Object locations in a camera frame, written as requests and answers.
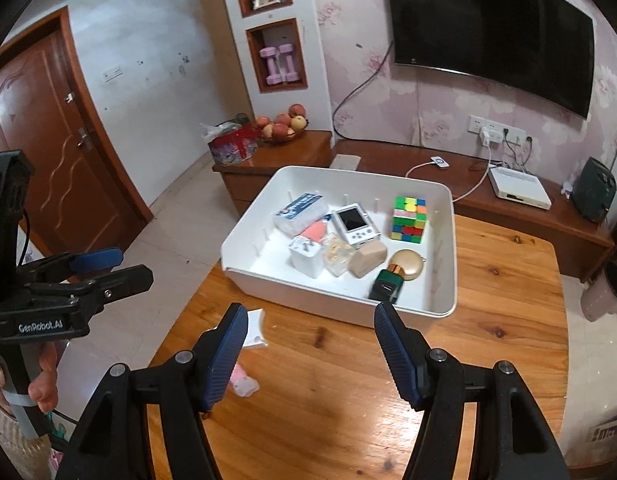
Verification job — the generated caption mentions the grey waste bin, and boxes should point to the grey waste bin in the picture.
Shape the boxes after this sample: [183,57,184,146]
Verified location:
[581,260,617,323]

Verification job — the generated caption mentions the black television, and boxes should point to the black television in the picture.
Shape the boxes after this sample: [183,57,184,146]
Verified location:
[383,0,596,121]

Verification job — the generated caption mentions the white plastic storage bin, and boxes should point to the white plastic storage bin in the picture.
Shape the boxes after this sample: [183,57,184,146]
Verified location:
[219,165,458,320]

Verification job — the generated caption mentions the beige rounded box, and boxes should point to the beige rounded box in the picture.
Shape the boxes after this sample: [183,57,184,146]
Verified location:
[347,240,389,279]

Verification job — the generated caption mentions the black power adapter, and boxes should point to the black power adapter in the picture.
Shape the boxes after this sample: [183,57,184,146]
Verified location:
[367,267,405,307]

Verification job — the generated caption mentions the round gold compact case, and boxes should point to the round gold compact case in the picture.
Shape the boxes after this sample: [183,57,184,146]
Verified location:
[387,248,428,282]

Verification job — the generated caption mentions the brown wooden door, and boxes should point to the brown wooden door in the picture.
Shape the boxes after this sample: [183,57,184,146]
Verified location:
[0,7,155,271]

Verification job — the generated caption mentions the clear plastic case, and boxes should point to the clear plastic case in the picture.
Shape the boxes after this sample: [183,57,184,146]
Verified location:
[319,232,353,277]

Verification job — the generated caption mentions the pink correction tape dispenser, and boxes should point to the pink correction tape dispenser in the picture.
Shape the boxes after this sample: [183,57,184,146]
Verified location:
[299,220,331,244]

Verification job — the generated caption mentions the bowl of fruit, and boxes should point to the bowl of fruit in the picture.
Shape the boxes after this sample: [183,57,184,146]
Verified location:
[253,103,311,146]

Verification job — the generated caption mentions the white wall socket strip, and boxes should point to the white wall socket strip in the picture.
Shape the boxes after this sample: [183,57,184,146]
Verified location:
[468,115,527,145]

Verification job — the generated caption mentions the white handheld game console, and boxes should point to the white handheld game console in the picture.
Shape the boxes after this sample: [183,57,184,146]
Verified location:
[331,203,373,250]

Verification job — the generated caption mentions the multicoloured puzzle cube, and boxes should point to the multicoloured puzzle cube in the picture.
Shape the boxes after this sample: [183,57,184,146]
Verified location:
[391,196,429,243]

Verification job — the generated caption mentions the red printed tissue box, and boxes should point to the red printed tissue box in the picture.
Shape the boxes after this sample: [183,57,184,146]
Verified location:
[198,121,260,166]

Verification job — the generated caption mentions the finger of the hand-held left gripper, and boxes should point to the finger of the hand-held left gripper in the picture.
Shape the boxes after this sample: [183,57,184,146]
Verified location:
[28,264,155,311]
[18,246,125,283]

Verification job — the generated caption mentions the black television cable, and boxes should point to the black television cable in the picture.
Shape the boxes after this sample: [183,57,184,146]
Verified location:
[332,39,395,137]

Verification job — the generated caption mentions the pink dumbbell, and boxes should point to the pink dumbbell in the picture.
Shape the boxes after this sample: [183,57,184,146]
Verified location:
[278,44,300,82]
[259,47,284,86]

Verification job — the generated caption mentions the white power adapter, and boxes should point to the white power adapter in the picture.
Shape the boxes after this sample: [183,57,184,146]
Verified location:
[287,236,330,279]

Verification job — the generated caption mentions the dark speaker box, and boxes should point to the dark speaker box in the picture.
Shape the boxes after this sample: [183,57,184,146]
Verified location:
[572,156,617,224]

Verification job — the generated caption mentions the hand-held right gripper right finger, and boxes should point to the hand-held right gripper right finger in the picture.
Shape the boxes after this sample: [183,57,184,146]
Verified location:
[373,301,574,480]

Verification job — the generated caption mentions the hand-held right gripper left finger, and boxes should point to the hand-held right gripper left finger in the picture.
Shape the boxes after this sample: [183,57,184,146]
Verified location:
[53,302,250,480]

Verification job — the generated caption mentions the white charging cable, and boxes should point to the white charging cable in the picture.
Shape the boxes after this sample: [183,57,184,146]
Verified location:
[405,142,493,201]

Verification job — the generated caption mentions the white router box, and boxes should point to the white router box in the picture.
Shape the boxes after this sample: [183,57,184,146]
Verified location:
[489,166,552,209]

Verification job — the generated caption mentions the wooden television cabinet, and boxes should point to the wooden television cabinet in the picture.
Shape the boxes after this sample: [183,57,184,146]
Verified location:
[212,130,616,281]

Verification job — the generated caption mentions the blue-lidded clear plastic box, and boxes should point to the blue-lidded clear plastic box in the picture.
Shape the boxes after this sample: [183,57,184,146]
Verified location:
[273,191,329,237]

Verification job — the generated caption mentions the person's left hand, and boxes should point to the person's left hand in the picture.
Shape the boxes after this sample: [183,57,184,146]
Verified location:
[0,341,59,412]

